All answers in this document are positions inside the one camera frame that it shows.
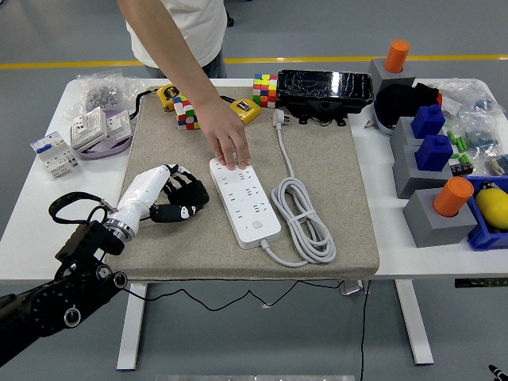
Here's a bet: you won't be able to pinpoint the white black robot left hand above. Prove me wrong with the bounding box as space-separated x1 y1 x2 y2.
107 163 210 239

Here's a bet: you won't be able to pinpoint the person's hand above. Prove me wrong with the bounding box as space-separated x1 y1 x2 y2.
197 98 252 171

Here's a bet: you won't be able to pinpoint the white power strip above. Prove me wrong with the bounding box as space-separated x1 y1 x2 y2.
209 157 283 250

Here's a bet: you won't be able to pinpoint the multicolour puzzle cube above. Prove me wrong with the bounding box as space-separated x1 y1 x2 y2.
172 94 202 131
252 73 279 109

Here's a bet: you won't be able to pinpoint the purple tape roll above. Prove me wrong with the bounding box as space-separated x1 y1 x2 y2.
75 109 134 160

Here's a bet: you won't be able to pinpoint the yellow tape measure round label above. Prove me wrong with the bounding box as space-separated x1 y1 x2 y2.
133 83 180 120

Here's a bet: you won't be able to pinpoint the grey-brown mat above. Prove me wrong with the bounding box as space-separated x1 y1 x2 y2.
103 85 380 282

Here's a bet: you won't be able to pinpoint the white blue circuit breaker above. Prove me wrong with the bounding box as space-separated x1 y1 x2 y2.
30 130 80 179

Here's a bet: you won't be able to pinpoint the black table control panel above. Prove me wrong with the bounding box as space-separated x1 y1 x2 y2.
454 278 508 289

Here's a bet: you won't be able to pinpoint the clear bag of metal nuts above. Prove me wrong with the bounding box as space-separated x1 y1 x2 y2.
64 67 148 120

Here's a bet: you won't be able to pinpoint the black cracked box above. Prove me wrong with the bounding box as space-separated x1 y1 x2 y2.
276 69 375 128

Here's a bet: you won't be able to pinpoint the blue plastic bin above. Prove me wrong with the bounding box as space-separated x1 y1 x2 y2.
464 175 508 252

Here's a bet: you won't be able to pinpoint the white blue round device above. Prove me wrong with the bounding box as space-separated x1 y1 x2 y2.
372 106 396 137

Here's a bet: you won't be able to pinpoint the grey block holder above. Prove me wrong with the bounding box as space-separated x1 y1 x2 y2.
389 117 422 154
402 188 479 248
368 58 417 94
391 144 461 199

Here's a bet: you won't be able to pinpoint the white table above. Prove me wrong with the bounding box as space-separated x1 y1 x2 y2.
0 78 508 371

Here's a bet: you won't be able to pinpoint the yellow toy fruit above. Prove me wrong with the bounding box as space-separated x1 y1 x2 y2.
475 180 508 231

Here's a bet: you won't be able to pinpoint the black cap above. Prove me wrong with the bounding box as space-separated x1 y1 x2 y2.
374 82 441 128

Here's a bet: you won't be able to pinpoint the orange cylinder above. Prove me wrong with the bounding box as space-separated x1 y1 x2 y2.
433 176 475 218
384 40 411 75

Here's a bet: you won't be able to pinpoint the blue block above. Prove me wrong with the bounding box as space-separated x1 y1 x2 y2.
414 134 454 172
410 103 446 140

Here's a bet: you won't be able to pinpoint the clear bag brown parts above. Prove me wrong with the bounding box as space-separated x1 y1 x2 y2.
484 153 508 175

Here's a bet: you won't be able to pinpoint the clear bag blue parts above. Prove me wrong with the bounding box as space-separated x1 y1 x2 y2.
462 113 502 160

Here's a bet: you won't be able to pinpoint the clear plastic parts bag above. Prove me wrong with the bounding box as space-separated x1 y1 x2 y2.
434 78 499 118

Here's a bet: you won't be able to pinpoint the white power strip cord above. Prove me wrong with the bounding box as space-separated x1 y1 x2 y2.
260 109 337 268

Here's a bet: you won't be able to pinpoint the white wall socket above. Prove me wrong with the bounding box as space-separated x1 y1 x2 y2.
70 106 108 151
103 110 132 142

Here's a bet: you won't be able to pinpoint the thin black adapter cord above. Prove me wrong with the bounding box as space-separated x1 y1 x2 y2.
121 279 346 313

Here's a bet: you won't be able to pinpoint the black hanging cable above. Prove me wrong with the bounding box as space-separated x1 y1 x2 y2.
359 279 372 381

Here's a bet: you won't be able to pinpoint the silver table bracket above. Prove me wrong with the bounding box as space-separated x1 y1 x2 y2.
340 279 372 297

